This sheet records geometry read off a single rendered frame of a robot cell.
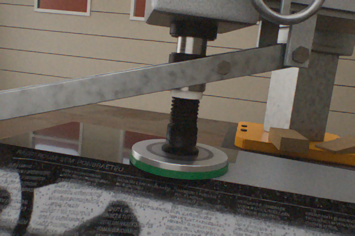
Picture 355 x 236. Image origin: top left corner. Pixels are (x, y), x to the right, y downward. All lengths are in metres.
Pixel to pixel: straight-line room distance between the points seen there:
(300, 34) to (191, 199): 0.38
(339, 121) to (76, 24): 5.84
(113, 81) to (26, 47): 7.81
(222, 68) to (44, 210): 0.44
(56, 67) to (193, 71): 7.41
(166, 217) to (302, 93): 0.95
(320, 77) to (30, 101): 1.15
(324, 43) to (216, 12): 0.86
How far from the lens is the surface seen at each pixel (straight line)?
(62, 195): 0.71
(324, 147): 1.37
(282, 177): 0.75
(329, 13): 0.73
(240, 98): 6.83
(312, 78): 1.47
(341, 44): 1.48
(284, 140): 1.21
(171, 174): 0.64
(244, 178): 0.70
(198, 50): 0.68
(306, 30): 0.71
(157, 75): 0.64
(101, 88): 0.64
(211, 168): 0.66
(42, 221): 0.70
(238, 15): 0.63
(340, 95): 7.05
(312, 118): 1.49
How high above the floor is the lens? 1.04
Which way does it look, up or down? 9 degrees down
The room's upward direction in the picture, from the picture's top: 6 degrees clockwise
